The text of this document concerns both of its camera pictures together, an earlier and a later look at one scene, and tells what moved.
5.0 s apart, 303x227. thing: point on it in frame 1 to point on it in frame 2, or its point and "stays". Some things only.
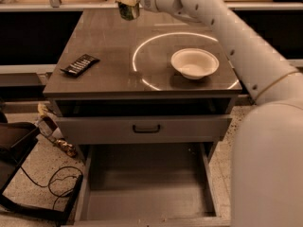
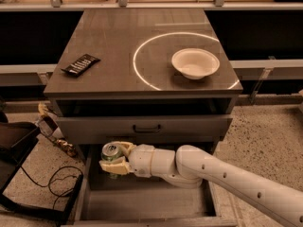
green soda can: x=129 y=12 to x=111 y=151
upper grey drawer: x=145 y=130 stays
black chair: x=16 y=141 stays
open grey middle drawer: x=151 y=184 stays
